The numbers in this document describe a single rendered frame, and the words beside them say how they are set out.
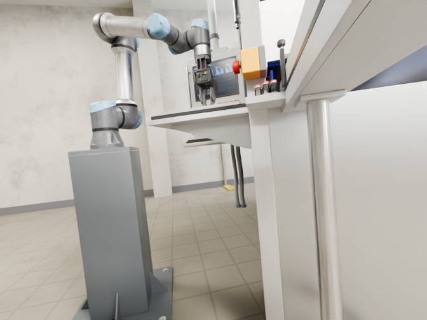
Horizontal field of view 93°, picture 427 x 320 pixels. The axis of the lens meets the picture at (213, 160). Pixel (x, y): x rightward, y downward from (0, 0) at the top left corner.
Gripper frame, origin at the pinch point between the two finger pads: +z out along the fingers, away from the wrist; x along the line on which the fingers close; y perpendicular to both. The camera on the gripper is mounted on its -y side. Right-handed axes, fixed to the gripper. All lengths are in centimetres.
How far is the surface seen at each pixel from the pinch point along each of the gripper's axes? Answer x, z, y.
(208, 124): 0.9, 8.7, 7.5
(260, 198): 19.8, 38.0, 17.4
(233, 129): 11.2, 12.2, 7.5
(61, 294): -95, 93, 4
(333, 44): 30, 9, 65
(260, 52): 23.7, -7.7, 26.5
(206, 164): -83, 47, -277
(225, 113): 10.1, 6.7, 16.0
